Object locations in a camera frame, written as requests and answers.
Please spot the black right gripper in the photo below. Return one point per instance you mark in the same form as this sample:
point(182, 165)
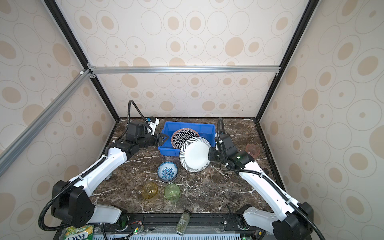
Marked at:
point(211, 156)

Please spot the green glass cup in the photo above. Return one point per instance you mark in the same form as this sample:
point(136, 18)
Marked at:
point(172, 192)

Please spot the blue floral ceramic bowl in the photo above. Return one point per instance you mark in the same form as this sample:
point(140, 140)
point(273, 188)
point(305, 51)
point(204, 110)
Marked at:
point(167, 172)

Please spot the silver aluminium crossbar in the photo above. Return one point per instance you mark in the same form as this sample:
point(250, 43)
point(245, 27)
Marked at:
point(186, 69)

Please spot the silver aluminium side rail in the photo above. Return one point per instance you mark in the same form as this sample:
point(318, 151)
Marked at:
point(26, 137)

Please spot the yellow glass cup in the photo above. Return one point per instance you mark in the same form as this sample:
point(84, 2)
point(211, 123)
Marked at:
point(150, 192)

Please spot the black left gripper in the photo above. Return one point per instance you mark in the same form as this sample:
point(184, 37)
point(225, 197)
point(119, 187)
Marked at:
point(160, 139)

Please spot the black striped white plate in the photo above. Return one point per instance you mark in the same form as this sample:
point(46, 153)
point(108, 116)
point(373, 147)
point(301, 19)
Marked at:
point(194, 154)

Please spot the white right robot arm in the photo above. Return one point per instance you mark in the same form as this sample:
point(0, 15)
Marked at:
point(270, 192)

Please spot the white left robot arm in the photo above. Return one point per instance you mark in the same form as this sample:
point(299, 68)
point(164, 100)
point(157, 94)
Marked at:
point(71, 202)

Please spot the blue plastic bin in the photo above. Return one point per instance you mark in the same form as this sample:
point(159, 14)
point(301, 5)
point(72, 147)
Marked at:
point(206, 131)

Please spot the orange rimmed geometric plate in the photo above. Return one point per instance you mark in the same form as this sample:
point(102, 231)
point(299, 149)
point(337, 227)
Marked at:
point(180, 136)

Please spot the pink plastic cup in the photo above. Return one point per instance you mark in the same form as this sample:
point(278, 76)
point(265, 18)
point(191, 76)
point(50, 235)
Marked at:
point(253, 151)

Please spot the yellow green snack bag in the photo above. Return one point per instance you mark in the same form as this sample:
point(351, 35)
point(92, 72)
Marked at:
point(82, 233)

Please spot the black right corner post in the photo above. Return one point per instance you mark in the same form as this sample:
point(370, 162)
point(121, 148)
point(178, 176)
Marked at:
point(302, 25)

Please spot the black corner frame post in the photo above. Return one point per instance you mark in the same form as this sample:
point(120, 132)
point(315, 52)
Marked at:
point(59, 18)

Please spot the spice jar with herbs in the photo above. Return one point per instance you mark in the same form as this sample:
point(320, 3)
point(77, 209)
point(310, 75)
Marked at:
point(183, 222)

